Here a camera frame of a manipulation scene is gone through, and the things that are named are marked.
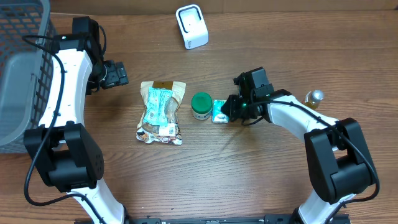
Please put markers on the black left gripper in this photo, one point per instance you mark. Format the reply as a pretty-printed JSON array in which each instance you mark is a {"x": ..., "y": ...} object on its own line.
[{"x": 118, "y": 74}]

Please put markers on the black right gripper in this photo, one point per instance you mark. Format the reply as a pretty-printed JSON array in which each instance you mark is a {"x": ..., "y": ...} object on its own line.
[{"x": 234, "y": 114}]

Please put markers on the teal tissue pack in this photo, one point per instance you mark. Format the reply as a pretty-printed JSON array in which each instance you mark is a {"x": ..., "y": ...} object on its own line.
[{"x": 217, "y": 115}]

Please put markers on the green lid jar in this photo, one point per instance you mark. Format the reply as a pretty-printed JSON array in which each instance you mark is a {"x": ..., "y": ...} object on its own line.
[{"x": 202, "y": 105}]

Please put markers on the teal wipes packet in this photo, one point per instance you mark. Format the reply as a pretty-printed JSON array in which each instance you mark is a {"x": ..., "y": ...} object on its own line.
[{"x": 157, "y": 100}]

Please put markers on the brown snack pouch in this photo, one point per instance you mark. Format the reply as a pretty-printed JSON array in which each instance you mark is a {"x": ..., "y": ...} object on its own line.
[{"x": 169, "y": 134}]

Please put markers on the yellow dish soap bottle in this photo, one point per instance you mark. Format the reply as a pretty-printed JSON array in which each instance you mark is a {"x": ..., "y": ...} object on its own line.
[{"x": 313, "y": 99}]

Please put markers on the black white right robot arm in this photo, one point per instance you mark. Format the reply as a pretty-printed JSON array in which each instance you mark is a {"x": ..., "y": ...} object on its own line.
[{"x": 340, "y": 165}]

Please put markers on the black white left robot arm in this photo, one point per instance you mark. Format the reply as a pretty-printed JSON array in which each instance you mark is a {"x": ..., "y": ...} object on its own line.
[{"x": 62, "y": 151}]

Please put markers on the white barcode scanner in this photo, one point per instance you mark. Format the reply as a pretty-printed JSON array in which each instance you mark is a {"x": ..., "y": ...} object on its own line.
[{"x": 192, "y": 26}]

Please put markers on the grey plastic basket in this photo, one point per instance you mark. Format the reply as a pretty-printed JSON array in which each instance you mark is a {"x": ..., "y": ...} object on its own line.
[{"x": 26, "y": 71}]

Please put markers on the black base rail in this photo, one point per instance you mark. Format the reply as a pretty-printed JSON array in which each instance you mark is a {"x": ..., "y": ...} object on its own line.
[{"x": 211, "y": 220}]

